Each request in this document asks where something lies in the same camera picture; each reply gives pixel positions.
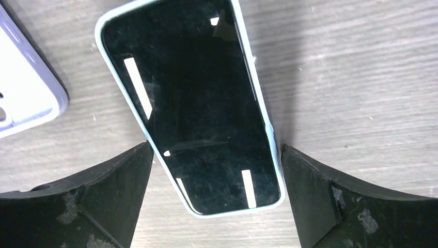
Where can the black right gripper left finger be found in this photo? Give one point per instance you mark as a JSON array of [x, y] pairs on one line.
[[96, 207]]

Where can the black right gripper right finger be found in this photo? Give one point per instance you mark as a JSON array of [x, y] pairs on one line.
[[334, 209]]

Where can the lilac cased phone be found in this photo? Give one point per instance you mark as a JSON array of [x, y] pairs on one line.
[[31, 94]]

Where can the light blue cased phone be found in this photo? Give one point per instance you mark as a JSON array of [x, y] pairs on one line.
[[187, 72]]

